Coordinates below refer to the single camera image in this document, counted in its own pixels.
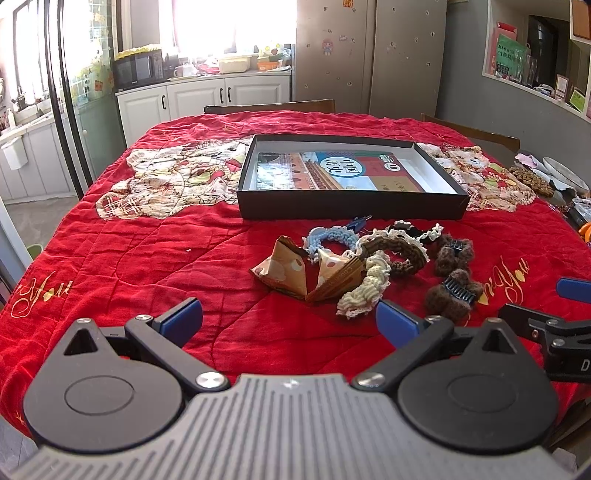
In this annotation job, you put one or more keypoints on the black microwave oven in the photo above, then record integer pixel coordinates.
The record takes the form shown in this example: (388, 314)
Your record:
(138, 69)

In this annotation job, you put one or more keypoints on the yellow artificial flowers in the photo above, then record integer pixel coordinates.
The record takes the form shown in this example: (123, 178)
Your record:
(136, 50)

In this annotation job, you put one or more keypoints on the cream knitted scrunchie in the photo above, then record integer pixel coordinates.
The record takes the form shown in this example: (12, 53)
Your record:
(364, 290)

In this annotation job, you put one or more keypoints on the triangular brown snack packet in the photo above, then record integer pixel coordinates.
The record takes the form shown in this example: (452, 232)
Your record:
(332, 277)
(277, 272)

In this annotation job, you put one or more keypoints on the pink crumpled paper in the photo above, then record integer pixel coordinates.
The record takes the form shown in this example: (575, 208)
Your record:
(525, 160)

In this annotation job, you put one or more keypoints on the white hanging bin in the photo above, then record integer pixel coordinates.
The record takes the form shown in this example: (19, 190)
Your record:
(11, 152)

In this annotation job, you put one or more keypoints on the blue binder clip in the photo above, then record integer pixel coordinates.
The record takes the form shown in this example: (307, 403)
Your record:
(355, 225)

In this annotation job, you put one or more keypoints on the black scrunchie with white lace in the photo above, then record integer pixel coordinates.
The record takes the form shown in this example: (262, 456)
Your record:
(411, 229)

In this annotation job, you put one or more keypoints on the silver double-door fridge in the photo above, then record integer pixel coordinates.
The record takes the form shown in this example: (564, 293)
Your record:
(369, 55)

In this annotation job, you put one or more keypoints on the white wall shelf unit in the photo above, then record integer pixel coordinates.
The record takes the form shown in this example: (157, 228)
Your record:
(554, 104)

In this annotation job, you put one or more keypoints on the small picture frame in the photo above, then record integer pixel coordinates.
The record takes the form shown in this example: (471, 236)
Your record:
(561, 85)

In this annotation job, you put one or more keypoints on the brown fuzzy hair clip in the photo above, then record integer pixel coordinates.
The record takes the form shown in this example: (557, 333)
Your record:
(445, 263)
(438, 297)

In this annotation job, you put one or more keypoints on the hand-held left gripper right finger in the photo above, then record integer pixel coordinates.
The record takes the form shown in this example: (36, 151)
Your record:
(397, 323)

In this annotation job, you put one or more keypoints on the small green card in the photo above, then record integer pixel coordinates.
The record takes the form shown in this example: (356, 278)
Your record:
(577, 99)

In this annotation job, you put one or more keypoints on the white teapot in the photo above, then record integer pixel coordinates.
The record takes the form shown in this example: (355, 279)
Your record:
(184, 70)

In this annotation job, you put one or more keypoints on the small orange object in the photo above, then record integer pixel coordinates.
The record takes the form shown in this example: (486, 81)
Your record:
(585, 230)

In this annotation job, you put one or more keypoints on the brown beaded mat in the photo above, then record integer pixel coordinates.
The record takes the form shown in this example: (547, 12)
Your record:
(531, 180)

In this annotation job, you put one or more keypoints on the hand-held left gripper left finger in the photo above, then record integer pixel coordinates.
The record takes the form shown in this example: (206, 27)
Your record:
(182, 321)

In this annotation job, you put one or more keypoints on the red printed blanket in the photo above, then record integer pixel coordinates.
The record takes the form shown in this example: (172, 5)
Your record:
(184, 258)

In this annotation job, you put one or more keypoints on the blue knitted scrunchie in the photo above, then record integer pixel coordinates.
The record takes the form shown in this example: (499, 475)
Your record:
(323, 235)

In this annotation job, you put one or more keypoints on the black shallow cardboard box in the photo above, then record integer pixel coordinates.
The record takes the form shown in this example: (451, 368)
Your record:
(351, 205)

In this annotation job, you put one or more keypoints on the white plastic container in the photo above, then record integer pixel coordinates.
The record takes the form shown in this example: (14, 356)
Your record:
(234, 64)

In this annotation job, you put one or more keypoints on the white kitchen cabinet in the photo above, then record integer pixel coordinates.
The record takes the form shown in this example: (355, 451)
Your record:
(194, 99)

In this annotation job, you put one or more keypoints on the brown scrunchie with cream lace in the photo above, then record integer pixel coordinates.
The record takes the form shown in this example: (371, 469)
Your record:
(401, 249)

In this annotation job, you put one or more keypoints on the black framed glass door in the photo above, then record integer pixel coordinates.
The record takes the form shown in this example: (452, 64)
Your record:
(64, 101)

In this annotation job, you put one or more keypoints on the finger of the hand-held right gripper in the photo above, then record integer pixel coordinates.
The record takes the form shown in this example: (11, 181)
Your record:
(575, 289)
(521, 318)

